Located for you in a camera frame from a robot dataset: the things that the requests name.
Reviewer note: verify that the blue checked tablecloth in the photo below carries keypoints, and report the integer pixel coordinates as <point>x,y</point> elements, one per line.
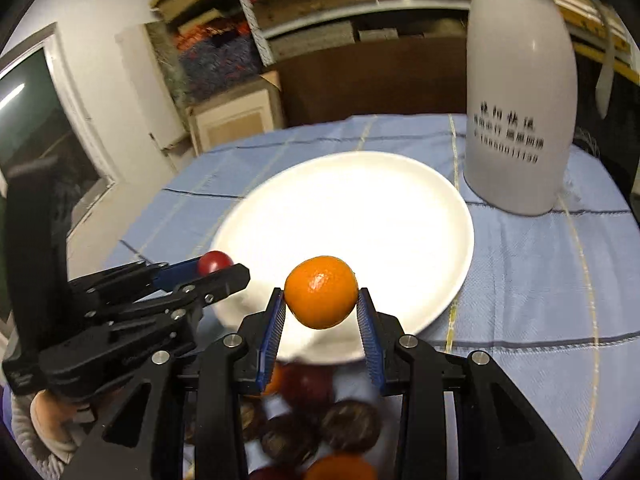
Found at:
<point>554,299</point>

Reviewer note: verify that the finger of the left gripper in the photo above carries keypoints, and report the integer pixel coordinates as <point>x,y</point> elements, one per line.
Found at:
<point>165,315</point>
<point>132,281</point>

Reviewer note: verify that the window with white frame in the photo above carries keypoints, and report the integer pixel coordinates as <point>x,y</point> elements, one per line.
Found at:
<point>42,115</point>

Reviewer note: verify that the left hand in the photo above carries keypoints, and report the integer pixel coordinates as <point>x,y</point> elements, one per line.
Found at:
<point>60,428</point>

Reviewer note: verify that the white thermos jug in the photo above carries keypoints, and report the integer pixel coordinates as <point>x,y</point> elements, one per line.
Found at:
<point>521,102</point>

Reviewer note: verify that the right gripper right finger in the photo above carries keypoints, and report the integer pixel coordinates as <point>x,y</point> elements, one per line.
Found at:
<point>401,364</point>

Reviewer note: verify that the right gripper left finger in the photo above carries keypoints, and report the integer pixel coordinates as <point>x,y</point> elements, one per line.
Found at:
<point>240,364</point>

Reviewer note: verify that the orange mandarin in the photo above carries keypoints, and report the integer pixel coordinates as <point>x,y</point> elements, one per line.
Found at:
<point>321,292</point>
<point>341,467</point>

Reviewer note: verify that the dark brown wooden board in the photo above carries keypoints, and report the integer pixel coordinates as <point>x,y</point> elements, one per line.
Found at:
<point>406,76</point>

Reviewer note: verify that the white metal shelf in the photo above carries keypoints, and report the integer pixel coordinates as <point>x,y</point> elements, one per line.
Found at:
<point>350,0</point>

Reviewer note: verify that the dark brown chestnut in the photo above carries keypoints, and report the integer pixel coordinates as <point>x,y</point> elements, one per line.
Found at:
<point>290,440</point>
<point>253,418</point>
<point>351,426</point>

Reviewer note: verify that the small red cherry tomato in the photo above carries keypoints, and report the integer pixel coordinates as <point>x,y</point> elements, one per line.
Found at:
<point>212,262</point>

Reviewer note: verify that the white round plate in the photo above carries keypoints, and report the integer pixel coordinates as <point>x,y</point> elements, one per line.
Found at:
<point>400,225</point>

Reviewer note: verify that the light wooden framed panel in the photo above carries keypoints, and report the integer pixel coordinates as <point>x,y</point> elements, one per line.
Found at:
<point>248,109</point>

